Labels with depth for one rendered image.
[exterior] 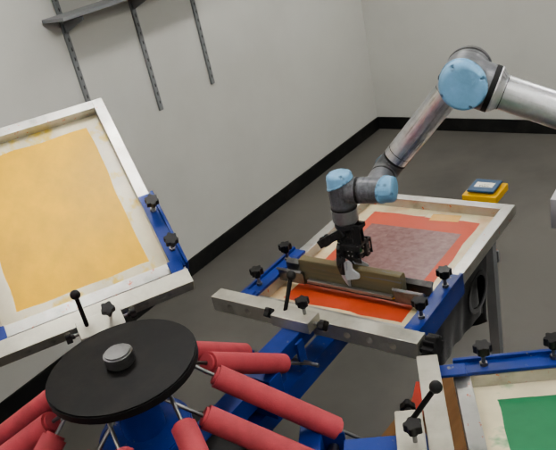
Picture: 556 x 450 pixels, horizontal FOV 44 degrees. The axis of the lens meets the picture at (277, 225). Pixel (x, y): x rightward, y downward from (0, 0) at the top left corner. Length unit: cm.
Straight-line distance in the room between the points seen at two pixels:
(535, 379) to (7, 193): 168
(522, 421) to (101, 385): 91
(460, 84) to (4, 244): 143
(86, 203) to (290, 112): 306
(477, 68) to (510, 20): 391
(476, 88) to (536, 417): 76
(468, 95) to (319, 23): 388
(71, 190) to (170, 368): 112
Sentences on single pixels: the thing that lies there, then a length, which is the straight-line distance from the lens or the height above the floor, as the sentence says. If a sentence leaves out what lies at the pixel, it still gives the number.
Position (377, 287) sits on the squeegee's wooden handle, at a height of 101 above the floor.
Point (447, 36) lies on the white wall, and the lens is 581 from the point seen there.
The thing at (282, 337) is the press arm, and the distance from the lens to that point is 187.
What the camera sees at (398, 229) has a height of 96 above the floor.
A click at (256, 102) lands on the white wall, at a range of 488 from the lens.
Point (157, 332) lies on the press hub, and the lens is 151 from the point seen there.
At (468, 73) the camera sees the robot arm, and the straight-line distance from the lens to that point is 171.
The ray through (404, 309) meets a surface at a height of 96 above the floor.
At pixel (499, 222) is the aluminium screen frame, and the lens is 238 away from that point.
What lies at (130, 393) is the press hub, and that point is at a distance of 137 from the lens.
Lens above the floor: 211
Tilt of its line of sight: 26 degrees down
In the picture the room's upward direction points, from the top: 13 degrees counter-clockwise
